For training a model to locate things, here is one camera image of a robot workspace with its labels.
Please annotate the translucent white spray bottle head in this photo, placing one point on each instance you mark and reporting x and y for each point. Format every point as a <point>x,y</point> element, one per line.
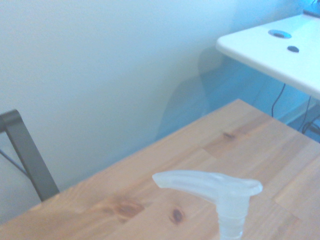
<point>230,200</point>

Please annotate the white desk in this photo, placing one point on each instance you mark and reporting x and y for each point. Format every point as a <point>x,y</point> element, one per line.
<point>275,55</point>

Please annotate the grey metal frame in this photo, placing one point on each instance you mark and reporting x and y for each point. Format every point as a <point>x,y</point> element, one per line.
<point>27,155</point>

